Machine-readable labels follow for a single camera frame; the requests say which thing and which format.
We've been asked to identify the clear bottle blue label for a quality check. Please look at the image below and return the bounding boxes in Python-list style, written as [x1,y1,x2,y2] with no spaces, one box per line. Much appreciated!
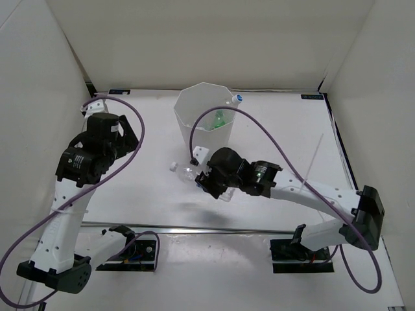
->
[169,162,235,202]

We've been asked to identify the clear plastic bottle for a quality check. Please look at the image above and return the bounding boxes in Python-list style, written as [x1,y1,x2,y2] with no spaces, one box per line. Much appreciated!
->
[196,94,243,131]

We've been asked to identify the crushed green plastic bottle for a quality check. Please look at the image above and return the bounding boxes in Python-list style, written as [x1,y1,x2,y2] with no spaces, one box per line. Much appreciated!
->
[211,109,226,130]

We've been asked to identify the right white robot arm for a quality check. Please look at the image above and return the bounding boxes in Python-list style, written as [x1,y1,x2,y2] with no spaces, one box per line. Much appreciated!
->
[192,146,385,259]

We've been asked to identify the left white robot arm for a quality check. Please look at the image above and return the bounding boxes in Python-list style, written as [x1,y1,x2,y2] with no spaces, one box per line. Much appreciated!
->
[17,113,139,294]

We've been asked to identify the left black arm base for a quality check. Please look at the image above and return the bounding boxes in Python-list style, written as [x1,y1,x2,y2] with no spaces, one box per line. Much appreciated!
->
[95,225,160,272]

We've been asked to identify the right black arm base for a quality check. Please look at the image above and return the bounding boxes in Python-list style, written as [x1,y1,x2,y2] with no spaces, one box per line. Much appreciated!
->
[270,224,334,274]

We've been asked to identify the white octagonal plastic bin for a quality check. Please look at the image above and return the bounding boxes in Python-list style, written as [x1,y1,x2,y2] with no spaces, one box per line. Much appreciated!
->
[174,82,235,151]

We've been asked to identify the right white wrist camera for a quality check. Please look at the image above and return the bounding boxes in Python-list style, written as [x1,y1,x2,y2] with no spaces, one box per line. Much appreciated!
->
[191,146,210,166]

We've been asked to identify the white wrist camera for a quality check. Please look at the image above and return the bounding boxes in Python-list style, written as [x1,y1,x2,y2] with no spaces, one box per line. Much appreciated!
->
[191,146,210,166]
[80,99,108,119]

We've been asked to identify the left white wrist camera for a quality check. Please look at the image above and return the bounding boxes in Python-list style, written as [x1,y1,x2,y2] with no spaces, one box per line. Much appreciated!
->
[80,99,108,119]

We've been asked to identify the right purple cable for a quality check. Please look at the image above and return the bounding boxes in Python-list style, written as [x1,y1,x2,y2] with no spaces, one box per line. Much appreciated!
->
[188,108,382,294]

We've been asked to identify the aluminium frame rail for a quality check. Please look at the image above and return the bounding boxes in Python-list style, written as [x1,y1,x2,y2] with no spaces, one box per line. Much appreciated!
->
[80,221,299,236]

